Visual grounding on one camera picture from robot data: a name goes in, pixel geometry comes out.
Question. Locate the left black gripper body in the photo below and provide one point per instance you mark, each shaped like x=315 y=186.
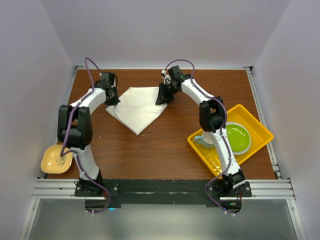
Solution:
x=114 y=99

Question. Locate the green plate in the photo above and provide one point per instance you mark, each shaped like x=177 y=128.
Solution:
x=239 y=138

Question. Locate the yellow plastic tray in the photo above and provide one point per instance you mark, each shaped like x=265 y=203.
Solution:
x=250 y=125

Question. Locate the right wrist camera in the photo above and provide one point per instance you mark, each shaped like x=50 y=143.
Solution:
x=166 y=77

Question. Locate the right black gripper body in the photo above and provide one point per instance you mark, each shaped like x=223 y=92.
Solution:
x=173 y=90

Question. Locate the light blue mug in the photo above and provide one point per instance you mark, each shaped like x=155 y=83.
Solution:
x=204 y=140

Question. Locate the white cloth napkin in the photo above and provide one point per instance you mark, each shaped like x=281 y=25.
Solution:
x=137 y=108

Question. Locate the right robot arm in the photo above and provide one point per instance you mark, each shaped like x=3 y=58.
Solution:
x=212 y=119

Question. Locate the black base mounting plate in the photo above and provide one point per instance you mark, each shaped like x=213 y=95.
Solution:
x=113 y=193

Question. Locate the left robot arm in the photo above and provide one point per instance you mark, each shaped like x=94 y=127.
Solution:
x=75 y=131

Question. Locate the aluminium table frame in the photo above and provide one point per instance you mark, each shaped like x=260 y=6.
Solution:
x=162 y=152

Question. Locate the tan wooden plate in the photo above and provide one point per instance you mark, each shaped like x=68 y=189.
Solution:
x=53 y=163

